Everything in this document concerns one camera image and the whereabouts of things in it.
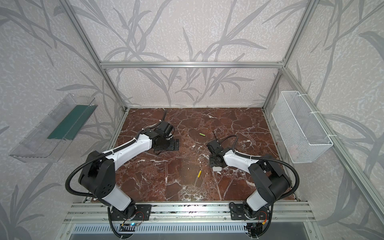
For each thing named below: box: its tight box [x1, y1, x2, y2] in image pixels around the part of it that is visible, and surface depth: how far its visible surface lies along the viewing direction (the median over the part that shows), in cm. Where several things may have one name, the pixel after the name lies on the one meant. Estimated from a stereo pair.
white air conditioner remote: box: [212, 166, 223, 172], surface depth 89 cm
